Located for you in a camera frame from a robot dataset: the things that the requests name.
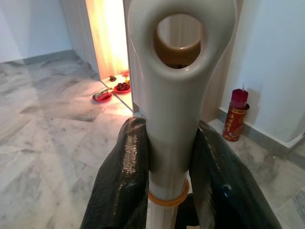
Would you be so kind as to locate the red and gold incense tin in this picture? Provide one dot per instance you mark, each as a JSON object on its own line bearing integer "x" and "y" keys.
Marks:
{"x": 234, "y": 124}

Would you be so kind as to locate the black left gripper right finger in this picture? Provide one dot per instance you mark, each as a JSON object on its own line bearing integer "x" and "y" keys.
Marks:
{"x": 219, "y": 186}

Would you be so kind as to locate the red incense stick bundle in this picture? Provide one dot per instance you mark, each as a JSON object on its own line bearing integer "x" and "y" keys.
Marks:
{"x": 239, "y": 96}

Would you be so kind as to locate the small dark offering item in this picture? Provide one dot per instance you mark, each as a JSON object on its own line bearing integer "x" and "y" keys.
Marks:
{"x": 112, "y": 78}

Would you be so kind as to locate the red plate with small cups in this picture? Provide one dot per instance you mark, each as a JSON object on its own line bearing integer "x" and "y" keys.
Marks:
{"x": 122, "y": 88}

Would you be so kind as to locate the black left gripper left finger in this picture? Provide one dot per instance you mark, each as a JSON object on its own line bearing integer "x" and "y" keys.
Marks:
{"x": 119, "y": 181}

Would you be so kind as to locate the red plate with packet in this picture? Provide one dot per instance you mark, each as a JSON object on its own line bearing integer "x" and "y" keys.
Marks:
{"x": 102, "y": 96}

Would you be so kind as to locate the small red offering dish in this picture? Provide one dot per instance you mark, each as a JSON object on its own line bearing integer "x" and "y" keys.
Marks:
{"x": 125, "y": 73}

